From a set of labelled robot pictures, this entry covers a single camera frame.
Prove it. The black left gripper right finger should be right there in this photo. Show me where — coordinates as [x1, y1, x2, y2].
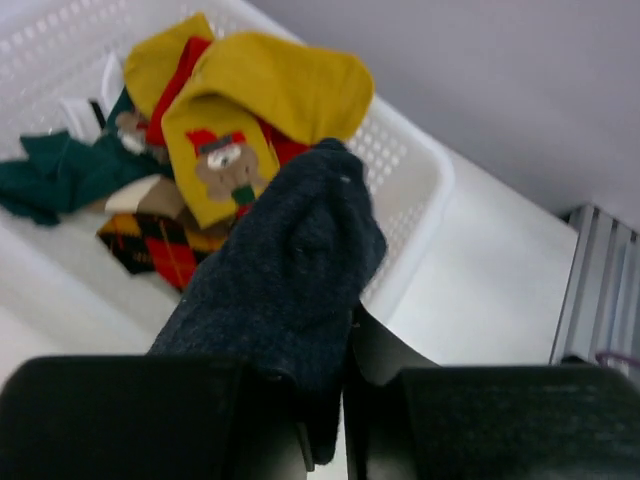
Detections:
[343, 307, 639, 479]

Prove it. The large mustard yellow sock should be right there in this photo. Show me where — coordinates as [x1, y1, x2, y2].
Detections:
[162, 32, 374, 228]

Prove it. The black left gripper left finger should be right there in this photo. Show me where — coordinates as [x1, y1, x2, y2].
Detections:
[1, 356, 313, 479]

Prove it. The aluminium mounting rail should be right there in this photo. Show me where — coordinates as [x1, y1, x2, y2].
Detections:
[550, 205, 639, 373]

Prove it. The thin mustard yellow sock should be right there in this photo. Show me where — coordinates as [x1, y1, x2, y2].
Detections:
[123, 12, 214, 119]

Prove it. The dark green sock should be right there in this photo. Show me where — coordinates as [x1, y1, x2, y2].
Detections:
[1, 90, 173, 226]

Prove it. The orange black argyle sock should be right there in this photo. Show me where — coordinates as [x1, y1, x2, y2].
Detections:
[96, 213, 230, 292]

